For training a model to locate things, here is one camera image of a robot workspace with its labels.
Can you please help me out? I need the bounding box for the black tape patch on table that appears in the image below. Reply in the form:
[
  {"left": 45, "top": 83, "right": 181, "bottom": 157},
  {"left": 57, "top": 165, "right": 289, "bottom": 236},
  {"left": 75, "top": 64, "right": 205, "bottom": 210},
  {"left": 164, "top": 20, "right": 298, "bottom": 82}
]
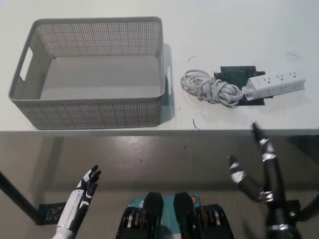
[{"left": 213, "top": 65, "right": 266, "bottom": 108}]

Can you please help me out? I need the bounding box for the black teal robot body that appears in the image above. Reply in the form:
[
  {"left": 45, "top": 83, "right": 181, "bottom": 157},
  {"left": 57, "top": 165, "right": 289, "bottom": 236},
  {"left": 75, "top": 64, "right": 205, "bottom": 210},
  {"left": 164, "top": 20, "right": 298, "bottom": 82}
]
[{"left": 116, "top": 191, "right": 235, "bottom": 239}]

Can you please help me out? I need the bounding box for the white power strip grey cord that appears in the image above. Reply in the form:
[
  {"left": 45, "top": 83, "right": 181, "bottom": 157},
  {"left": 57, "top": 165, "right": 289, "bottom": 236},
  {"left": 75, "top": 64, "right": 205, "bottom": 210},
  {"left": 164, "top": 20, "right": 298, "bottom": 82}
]
[{"left": 179, "top": 69, "right": 307, "bottom": 109}]

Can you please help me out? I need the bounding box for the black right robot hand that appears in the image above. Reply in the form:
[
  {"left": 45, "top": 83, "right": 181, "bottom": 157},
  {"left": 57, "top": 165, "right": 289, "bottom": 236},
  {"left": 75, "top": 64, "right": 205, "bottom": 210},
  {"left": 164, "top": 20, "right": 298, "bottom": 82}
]
[{"left": 228, "top": 121, "right": 301, "bottom": 229}]

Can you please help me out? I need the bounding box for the black table leg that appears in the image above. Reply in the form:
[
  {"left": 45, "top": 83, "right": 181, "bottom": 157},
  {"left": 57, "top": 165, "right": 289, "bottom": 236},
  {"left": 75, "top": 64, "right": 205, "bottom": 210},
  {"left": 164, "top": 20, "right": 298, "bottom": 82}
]
[
  {"left": 0, "top": 169, "right": 42, "bottom": 225},
  {"left": 295, "top": 198, "right": 319, "bottom": 223}
]

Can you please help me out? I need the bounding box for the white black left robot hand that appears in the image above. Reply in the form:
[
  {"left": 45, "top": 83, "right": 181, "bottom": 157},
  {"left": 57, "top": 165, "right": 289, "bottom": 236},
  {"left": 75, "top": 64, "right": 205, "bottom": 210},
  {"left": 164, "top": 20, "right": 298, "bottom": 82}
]
[{"left": 56, "top": 164, "right": 102, "bottom": 230}]

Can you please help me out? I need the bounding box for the grey perforated plastic basket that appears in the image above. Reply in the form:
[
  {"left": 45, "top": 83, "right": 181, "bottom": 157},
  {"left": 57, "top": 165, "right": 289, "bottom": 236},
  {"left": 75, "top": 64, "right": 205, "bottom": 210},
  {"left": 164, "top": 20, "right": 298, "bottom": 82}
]
[{"left": 7, "top": 16, "right": 172, "bottom": 131}]

